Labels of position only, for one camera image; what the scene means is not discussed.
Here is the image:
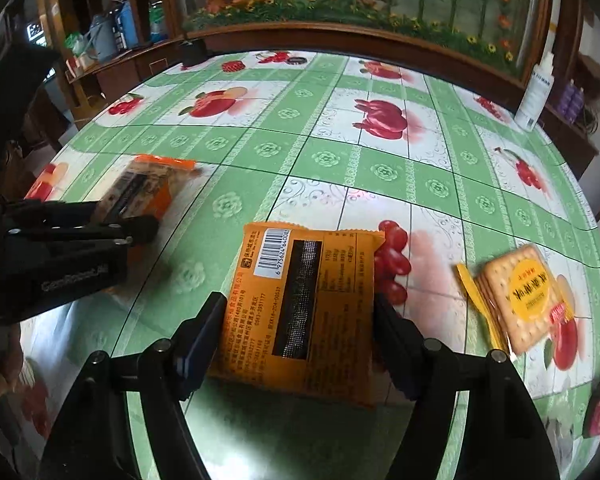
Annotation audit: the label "green white bag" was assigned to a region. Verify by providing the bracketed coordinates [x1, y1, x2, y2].
[147, 0, 170, 43]

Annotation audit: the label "purple bottles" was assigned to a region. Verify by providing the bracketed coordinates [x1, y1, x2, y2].
[555, 80, 586, 123]

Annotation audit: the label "light blue kettle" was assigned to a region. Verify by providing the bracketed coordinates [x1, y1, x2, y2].
[87, 12, 118, 63]

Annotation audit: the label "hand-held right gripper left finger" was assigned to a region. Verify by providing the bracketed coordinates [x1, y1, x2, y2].
[40, 291, 228, 480]

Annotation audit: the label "square cracker packet yellow label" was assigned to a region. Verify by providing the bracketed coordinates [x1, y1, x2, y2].
[455, 242, 576, 358]

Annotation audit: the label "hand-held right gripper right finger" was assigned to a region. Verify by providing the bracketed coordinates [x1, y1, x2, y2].
[375, 294, 561, 480]

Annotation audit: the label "white spray bottle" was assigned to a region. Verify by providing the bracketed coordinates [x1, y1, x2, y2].
[514, 52, 556, 132]

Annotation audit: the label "orange cracker packet dark stripe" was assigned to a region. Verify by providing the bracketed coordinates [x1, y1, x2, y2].
[94, 154, 202, 256]

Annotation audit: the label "green fruit-print tablecloth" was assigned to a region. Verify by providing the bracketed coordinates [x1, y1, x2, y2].
[17, 49, 600, 480]

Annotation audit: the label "orange snack packet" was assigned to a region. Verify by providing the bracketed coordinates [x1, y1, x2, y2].
[209, 221, 387, 408]

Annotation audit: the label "blue thermos jug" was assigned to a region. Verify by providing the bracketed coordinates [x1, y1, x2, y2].
[112, 0, 138, 51]

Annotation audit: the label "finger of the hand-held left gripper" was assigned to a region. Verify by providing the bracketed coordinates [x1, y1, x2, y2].
[0, 200, 102, 229]
[5, 216, 161, 261]

